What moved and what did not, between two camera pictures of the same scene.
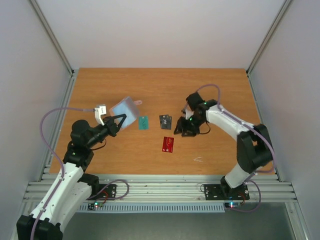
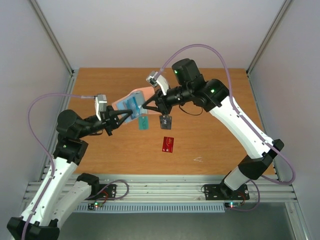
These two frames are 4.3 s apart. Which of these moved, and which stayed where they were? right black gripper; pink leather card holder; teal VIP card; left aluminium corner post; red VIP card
Moved: right black gripper; pink leather card holder
Stayed: red VIP card; teal VIP card; left aluminium corner post
